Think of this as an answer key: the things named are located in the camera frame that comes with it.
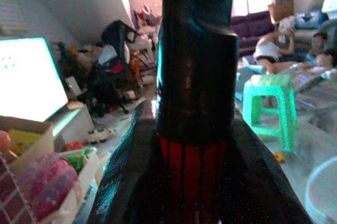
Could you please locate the green plastic stool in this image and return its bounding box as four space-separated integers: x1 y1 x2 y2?
242 73 299 153

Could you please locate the sitting child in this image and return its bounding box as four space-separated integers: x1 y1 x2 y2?
305 31 337 77

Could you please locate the open cardboard box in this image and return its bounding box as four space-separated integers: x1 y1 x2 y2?
0 115 55 175

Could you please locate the pink plastic bag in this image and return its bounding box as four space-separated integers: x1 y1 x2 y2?
15 152 80 222

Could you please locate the white plastic basin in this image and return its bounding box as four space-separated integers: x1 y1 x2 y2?
305 155 337 224

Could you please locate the white plush toy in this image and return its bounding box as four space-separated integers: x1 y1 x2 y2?
278 16 296 43

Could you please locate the purple sofa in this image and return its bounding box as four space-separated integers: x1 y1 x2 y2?
231 10 275 56

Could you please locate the black office chair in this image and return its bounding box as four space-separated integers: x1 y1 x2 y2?
88 20 141 118

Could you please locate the green plastic toy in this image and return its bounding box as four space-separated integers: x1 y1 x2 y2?
64 147 91 171

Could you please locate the lying person in white top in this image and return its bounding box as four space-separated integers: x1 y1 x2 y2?
253 27 311 75

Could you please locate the small yellow floor toy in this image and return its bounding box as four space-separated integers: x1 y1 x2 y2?
273 152 287 163

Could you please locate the white storage rack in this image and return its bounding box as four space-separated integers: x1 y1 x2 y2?
59 150 106 224

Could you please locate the red toy ball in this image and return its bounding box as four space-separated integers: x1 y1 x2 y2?
63 141 85 153

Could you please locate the bright flat screen television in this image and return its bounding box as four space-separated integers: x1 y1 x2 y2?
0 36 70 122

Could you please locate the white toy car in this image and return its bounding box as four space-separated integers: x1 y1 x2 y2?
86 126 117 145

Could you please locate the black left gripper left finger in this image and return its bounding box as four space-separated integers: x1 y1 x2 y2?
86 100 172 224

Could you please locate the brown cardboard box stack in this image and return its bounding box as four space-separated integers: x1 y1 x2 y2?
267 0 294 25

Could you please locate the white television cabinet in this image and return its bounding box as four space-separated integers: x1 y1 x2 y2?
44 101 95 143

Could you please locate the yellow dustpan with red handle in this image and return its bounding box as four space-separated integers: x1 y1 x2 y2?
155 0 241 224

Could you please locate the light blue cushion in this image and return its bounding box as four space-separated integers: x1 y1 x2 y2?
236 63 267 77

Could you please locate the yellow flat package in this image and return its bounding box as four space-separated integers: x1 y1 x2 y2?
7 128 41 154

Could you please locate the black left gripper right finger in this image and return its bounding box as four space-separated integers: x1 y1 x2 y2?
221 107 316 224

